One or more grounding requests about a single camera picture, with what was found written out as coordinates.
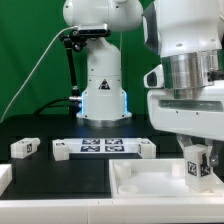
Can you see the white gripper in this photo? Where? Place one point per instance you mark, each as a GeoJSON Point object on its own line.
{"type": "Point", "coordinates": [202, 117]}

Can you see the white square tabletop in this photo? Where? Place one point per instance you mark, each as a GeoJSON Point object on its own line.
{"type": "Point", "coordinates": [154, 178]}

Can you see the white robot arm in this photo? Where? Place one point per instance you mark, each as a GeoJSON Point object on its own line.
{"type": "Point", "coordinates": [186, 89]}

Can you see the white left fence block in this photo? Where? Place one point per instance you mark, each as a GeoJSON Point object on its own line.
{"type": "Point", "coordinates": [5, 176]}

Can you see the white front fence rail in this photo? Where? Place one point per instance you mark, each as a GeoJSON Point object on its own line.
{"type": "Point", "coordinates": [114, 211]}

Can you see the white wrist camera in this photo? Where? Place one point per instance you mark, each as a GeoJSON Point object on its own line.
{"type": "Point", "coordinates": [154, 78]}

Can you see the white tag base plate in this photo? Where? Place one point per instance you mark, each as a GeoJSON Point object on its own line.
{"type": "Point", "coordinates": [102, 145]}

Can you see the grey mounted camera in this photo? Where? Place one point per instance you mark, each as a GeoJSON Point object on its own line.
{"type": "Point", "coordinates": [91, 31]}

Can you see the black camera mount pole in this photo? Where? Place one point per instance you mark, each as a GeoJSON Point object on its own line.
{"type": "Point", "coordinates": [71, 66]}

